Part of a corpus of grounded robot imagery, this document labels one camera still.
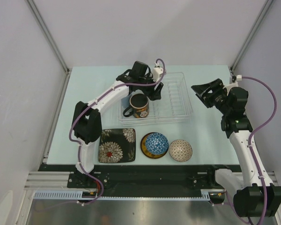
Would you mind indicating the left aluminium frame post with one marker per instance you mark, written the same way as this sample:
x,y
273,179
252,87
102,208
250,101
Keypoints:
x,y
47,34

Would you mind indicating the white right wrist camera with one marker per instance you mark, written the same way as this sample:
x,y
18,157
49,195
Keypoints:
x,y
233,82

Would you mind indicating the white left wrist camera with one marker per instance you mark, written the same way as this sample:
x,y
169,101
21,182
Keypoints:
x,y
157,72

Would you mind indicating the yellow round saucer plate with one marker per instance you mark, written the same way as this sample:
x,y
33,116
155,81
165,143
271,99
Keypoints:
x,y
146,152

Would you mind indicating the right aluminium frame post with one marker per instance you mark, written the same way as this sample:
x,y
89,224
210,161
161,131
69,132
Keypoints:
x,y
252,33

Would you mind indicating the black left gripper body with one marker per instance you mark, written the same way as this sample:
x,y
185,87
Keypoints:
x,y
148,79

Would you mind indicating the white slotted cable duct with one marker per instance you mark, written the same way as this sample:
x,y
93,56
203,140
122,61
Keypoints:
x,y
204,195

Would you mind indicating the aluminium frame post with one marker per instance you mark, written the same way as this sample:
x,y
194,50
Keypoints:
x,y
47,34
252,33

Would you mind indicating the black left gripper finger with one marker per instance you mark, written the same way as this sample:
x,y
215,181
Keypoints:
x,y
157,93
152,94

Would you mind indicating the black floral square plate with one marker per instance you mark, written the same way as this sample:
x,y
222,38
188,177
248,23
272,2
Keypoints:
x,y
117,145

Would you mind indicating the brown lattice pattern bowl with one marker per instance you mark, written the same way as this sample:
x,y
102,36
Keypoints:
x,y
180,150

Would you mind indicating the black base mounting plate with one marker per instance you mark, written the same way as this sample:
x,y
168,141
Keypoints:
x,y
236,169

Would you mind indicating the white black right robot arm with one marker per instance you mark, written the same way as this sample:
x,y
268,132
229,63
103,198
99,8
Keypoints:
x,y
255,195

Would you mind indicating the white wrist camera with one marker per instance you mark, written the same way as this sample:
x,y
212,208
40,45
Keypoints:
x,y
233,82
157,72

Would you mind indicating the blue triangle pattern bowl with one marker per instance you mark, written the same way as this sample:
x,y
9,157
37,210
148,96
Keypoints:
x,y
156,143

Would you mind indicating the red black lacquer cup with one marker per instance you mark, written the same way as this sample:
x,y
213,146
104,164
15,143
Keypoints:
x,y
138,106

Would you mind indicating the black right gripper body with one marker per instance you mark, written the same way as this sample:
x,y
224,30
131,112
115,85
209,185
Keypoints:
x,y
218,98

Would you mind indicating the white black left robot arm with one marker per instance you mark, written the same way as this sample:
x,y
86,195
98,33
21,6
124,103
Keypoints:
x,y
86,126

